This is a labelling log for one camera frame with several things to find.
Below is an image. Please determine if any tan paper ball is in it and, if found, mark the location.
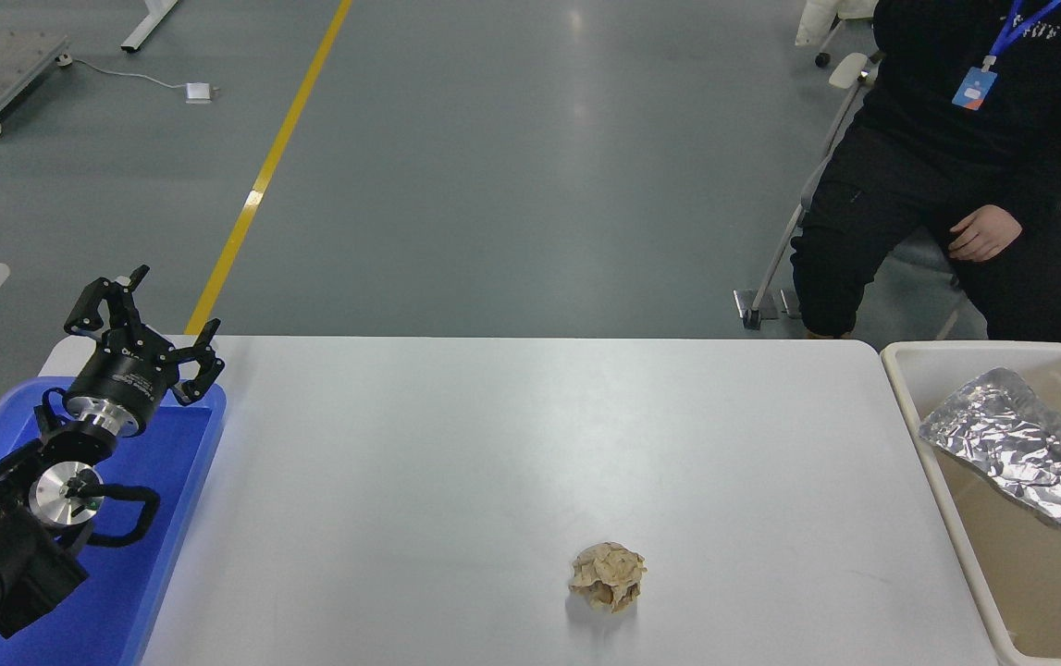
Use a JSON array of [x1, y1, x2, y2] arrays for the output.
[[569, 541, 648, 613]]

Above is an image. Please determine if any large pale plastic bin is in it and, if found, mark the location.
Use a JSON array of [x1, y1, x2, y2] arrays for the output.
[[880, 340, 1061, 666]]

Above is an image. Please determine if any white floor cable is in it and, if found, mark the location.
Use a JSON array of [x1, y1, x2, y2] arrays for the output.
[[56, 55, 189, 93]]

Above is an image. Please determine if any person's right hand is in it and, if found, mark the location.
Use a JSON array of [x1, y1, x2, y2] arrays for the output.
[[948, 205, 1023, 263]]

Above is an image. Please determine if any white draped rolling chair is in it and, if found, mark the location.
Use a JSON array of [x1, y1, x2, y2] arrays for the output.
[[794, 0, 881, 68]]

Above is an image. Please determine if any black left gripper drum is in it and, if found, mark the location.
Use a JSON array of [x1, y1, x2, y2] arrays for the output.
[[67, 344, 182, 432]]

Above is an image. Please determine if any silver foil tray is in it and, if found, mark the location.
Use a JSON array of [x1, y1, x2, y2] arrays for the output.
[[919, 367, 1061, 533]]

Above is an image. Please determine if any grey office chair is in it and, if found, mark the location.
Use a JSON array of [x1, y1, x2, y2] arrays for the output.
[[734, 51, 1061, 349]]

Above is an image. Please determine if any white metal table leg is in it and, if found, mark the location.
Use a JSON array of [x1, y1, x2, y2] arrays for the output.
[[119, 0, 179, 53]]

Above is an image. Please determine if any blue plastic tray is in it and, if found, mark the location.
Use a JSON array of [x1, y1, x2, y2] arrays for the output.
[[0, 377, 228, 666]]

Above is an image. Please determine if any person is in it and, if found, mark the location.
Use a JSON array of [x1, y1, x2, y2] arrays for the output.
[[789, 0, 1061, 345]]

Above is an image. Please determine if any grey wheeled platform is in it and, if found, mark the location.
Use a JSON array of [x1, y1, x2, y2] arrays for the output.
[[0, 31, 73, 140]]

